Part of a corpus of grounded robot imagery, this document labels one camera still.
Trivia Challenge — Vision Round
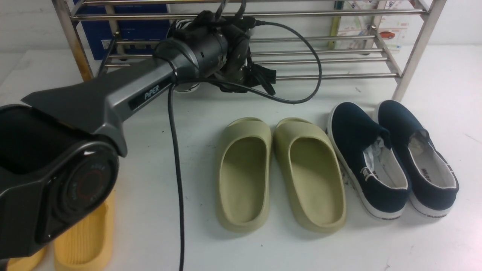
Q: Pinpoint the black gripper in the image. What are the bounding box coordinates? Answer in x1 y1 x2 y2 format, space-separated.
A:
192 10 276 95

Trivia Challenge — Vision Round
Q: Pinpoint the olive green slipper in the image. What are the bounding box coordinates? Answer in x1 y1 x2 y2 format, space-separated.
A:
215 117 272 233
273 118 347 234

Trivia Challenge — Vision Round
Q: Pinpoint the black canvas sneaker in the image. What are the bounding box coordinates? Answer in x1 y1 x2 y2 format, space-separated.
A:
174 82 200 94

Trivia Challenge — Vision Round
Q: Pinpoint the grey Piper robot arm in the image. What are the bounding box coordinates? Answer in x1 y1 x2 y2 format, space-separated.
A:
0 11 259 260

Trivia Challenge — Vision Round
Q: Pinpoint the stainless steel shoe rack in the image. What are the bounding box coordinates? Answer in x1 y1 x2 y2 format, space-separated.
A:
53 0 446 100

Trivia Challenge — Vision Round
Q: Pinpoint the blue box behind rack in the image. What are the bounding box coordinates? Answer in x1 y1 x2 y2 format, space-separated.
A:
81 4 170 60

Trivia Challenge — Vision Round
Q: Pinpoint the white illustrated box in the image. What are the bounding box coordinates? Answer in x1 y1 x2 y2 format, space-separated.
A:
330 0 415 54

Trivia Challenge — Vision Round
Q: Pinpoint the navy slip-on shoe left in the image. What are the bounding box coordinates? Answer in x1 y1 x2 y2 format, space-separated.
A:
326 102 411 220

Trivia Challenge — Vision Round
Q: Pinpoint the navy slip-on shoe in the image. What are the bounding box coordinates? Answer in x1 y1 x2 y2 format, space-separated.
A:
372 100 459 219
326 102 411 220

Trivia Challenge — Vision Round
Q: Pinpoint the navy slip-on shoe right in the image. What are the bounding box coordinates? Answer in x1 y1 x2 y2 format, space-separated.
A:
372 100 459 219

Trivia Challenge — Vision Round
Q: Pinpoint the yellow slipper inner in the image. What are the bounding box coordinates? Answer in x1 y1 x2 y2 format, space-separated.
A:
53 191 115 271

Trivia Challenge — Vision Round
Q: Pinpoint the yellow slipper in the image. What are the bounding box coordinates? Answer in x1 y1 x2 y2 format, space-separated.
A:
6 247 47 271
53 191 115 271

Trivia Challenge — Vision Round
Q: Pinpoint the yellow slipper far left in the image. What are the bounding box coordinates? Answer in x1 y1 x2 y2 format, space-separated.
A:
6 247 47 271

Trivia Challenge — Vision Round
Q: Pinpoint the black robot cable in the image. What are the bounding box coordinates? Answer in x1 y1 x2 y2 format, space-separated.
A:
153 0 323 271

